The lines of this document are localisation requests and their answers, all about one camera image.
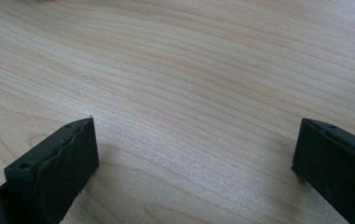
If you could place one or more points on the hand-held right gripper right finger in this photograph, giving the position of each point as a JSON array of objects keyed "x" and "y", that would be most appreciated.
[{"x": 334, "y": 168}]

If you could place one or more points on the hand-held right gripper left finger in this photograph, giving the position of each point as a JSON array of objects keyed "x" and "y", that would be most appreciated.
[{"x": 57, "y": 168}]

